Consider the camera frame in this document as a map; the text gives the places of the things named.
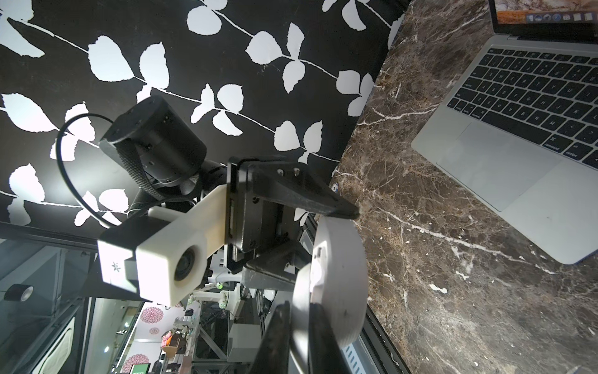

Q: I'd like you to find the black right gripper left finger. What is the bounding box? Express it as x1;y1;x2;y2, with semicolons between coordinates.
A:
249;302;291;374

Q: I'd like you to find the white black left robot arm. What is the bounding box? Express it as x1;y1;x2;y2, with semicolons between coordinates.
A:
97;97;359;305

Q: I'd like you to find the white wireless mouse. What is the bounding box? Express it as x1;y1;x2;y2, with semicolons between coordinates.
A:
291;217;368;354

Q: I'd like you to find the silver open laptop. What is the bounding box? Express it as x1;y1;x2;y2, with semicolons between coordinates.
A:
412;1;597;264

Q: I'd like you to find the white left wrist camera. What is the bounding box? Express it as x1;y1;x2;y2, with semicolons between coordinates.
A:
97;185;227;306

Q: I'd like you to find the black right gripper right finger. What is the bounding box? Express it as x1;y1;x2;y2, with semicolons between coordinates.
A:
308;303;350;374

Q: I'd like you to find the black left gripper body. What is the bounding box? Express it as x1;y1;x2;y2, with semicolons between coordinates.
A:
226;158;299;262

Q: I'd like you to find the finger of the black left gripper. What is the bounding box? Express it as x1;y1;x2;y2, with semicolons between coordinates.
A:
241;241;311;292
244;161;360;220

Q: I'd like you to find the white slotted cable duct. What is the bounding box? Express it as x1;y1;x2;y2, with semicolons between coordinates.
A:
341;338;378;374

